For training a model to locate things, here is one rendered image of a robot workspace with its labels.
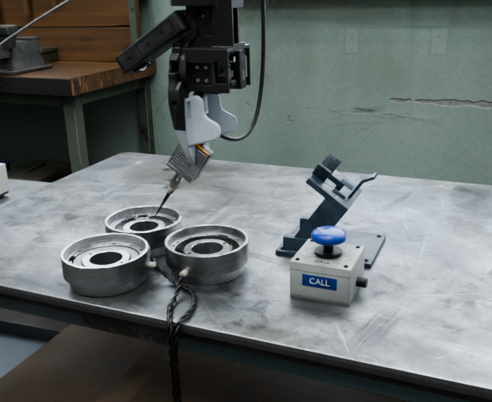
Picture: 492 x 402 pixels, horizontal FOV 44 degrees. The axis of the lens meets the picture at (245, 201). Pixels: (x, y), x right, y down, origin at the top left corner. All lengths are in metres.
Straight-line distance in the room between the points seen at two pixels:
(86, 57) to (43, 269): 1.92
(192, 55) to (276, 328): 0.34
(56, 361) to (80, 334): 0.09
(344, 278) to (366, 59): 1.68
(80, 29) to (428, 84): 1.41
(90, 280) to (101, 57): 1.98
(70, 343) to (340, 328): 0.62
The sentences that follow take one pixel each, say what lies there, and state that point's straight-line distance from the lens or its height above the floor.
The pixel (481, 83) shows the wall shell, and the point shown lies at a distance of 2.26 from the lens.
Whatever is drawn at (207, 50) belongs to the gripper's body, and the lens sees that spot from 0.74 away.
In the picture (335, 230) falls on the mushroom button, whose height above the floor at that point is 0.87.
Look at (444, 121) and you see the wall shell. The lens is 2.29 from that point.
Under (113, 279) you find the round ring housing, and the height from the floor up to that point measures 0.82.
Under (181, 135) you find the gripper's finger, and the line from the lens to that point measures 0.78.
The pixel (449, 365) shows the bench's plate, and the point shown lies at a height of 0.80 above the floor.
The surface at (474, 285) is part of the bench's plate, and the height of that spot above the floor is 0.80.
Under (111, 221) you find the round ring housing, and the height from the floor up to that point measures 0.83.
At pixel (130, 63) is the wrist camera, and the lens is 0.81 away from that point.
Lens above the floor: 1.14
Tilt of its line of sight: 19 degrees down
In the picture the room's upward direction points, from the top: 2 degrees counter-clockwise
